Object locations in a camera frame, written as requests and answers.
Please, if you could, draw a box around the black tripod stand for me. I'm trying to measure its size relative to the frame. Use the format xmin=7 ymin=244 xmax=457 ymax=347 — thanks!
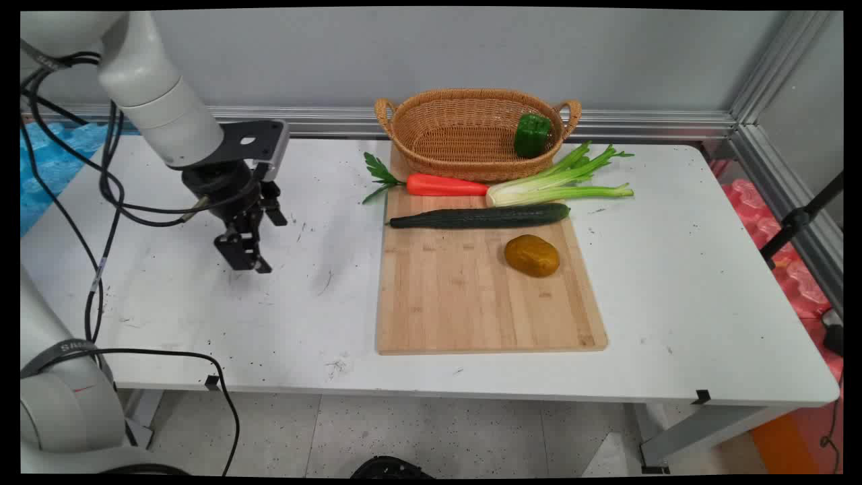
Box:
xmin=759 ymin=171 xmax=844 ymax=271

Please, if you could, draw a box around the orange carrot with green leaves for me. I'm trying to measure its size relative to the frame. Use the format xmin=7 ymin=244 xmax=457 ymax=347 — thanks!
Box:
xmin=362 ymin=152 xmax=490 ymax=205

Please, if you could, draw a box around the upright aluminium frame post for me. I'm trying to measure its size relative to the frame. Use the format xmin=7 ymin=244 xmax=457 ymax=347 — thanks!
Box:
xmin=729 ymin=10 xmax=837 ymax=127

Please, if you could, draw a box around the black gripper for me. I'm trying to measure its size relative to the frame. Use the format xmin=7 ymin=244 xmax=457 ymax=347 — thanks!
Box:
xmin=182 ymin=160 xmax=289 ymax=273

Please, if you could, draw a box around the bamboo cutting board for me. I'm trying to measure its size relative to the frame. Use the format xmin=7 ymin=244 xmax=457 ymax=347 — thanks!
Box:
xmin=375 ymin=143 xmax=609 ymax=356

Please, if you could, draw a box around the green bell pepper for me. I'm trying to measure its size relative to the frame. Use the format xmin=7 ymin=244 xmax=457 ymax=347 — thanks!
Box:
xmin=514 ymin=113 xmax=553 ymax=160

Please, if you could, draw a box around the brown yellow potato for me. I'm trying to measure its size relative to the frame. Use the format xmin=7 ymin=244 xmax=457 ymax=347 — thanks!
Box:
xmin=504 ymin=234 xmax=561 ymax=278

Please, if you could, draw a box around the slanted aluminium frame rail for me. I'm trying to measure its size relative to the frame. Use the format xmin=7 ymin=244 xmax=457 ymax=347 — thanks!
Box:
xmin=729 ymin=123 xmax=844 ymax=319

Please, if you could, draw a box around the black cable with white label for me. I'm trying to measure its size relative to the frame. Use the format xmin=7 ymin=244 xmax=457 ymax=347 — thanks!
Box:
xmin=82 ymin=101 xmax=127 ymax=346

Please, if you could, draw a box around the plain black cable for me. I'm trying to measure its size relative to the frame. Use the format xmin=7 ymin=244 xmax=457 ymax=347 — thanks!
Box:
xmin=20 ymin=347 xmax=241 ymax=476

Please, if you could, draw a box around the blue plastic sheet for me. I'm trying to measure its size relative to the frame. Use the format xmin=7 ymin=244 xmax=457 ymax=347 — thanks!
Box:
xmin=20 ymin=120 xmax=140 ymax=238

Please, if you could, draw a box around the orange floor strip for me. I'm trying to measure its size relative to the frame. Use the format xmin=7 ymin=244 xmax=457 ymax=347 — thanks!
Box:
xmin=750 ymin=403 xmax=844 ymax=476

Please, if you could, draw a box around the thin black floor cable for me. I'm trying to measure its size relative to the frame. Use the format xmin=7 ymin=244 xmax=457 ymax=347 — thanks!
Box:
xmin=819 ymin=374 xmax=844 ymax=474

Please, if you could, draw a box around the red bubble wrap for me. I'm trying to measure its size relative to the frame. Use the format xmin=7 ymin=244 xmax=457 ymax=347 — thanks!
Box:
xmin=708 ymin=158 xmax=844 ymax=381

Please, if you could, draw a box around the grey table leg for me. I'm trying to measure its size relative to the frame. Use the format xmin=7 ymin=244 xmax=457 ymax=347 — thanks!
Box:
xmin=120 ymin=389 xmax=164 ymax=450
xmin=638 ymin=403 xmax=799 ymax=474

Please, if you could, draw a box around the grey strap with lettering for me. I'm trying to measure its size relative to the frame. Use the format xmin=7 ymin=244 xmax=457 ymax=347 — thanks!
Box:
xmin=20 ymin=339 xmax=103 ymax=379

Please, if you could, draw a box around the green celery stalk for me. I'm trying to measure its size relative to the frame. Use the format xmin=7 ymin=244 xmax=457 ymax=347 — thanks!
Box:
xmin=485 ymin=141 xmax=636 ymax=208

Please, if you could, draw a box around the black round object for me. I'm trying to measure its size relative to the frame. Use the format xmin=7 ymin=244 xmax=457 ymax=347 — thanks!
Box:
xmin=350 ymin=455 xmax=436 ymax=480

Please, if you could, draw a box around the horizontal aluminium frame rail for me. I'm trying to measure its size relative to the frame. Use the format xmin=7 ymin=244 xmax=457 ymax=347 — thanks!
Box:
xmin=20 ymin=103 xmax=739 ymax=143

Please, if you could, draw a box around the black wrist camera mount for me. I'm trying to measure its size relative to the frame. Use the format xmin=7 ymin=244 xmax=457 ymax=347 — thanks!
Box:
xmin=217 ymin=119 xmax=291 ymax=183

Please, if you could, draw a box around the dark green cucumber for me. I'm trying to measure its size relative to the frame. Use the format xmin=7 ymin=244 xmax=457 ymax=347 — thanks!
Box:
xmin=385 ymin=203 xmax=572 ymax=230

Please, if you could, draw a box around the black camera cable with plug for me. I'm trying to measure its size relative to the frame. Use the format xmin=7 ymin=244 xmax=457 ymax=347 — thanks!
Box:
xmin=20 ymin=53 xmax=265 ymax=228

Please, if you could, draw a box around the woven wicker basket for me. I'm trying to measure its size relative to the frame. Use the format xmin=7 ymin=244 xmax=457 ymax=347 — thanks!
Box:
xmin=374 ymin=88 xmax=583 ymax=183

